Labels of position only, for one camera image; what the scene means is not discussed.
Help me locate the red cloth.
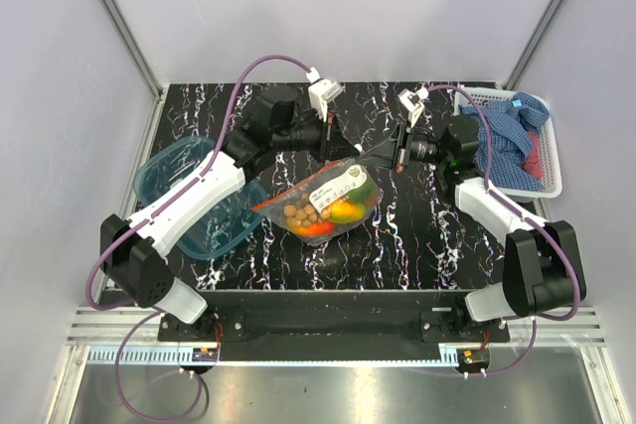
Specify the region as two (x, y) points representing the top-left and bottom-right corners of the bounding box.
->
(522, 131), (543, 180)

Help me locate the blue checkered shirt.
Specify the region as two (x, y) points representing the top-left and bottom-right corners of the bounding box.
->
(460, 92), (550, 192)

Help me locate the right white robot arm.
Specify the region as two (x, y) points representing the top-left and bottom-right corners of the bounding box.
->
(359, 115), (586, 342)

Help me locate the white plastic laundry basket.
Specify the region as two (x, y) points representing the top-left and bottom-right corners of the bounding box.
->
(454, 87), (562, 203)

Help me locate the fake brown longan cluster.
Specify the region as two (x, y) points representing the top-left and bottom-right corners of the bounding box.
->
(283, 193), (320, 230)

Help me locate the fake green yellow lime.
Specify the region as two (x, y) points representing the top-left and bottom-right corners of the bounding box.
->
(345, 178), (380, 209)

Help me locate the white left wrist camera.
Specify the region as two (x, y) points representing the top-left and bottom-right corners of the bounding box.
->
(308, 78), (344, 122)

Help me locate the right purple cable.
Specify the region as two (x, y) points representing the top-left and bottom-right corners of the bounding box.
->
(424, 84), (582, 321)

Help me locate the clear zip top bag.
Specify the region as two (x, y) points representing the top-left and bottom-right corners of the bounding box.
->
(252, 159), (383, 246)

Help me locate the fake orange fruit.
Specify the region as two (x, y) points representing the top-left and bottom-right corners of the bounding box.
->
(292, 220), (336, 237)

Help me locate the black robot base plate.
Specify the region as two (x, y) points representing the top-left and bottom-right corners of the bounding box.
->
(158, 290), (510, 365)

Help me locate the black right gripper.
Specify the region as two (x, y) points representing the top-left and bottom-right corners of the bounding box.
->
(355, 119), (451, 174)

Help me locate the purple cable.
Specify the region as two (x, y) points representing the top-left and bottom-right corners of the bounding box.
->
(84, 55), (319, 309)
(424, 84), (582, 321)

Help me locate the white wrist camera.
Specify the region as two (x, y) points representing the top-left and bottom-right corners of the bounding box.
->
(397, 87), (429, 127)
(308, 78), (344, 122)

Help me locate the aluminium rail frame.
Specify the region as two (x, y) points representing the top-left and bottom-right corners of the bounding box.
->
(72, 0), (168, 100)

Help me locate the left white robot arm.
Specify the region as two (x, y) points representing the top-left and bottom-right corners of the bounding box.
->
(97, 80), (359, 341)

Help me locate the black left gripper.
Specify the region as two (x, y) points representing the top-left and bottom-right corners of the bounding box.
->
(273, 106), (360, 165)

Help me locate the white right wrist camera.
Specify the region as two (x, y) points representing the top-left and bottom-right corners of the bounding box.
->
(397, 87), (429, 127)

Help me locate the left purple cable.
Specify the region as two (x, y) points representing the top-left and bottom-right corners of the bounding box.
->
(84, 55), (319, 309)

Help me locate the blue transparent plastic container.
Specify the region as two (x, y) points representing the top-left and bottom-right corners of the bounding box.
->
(133, 136), (268, 260)

